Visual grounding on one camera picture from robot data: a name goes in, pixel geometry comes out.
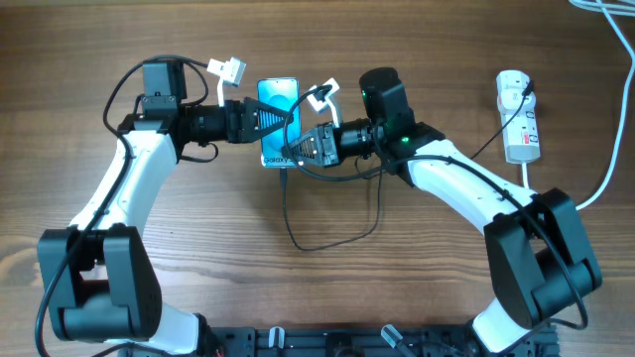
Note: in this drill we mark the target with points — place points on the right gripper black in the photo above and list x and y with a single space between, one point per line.
326 146

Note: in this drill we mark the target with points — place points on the white power strip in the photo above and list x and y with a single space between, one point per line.
520 135

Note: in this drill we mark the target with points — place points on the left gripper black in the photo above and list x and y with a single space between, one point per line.
240 120

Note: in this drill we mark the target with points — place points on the Galaxy S25 smartphone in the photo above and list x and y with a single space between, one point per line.
280 92

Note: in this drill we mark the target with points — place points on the white USB charger plug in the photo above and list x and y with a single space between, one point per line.
511 99

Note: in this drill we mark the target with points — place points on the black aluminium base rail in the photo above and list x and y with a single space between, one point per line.
428 341

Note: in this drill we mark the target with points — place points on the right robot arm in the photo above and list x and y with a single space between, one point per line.
540 259

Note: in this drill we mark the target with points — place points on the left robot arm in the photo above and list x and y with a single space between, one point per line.
100 285

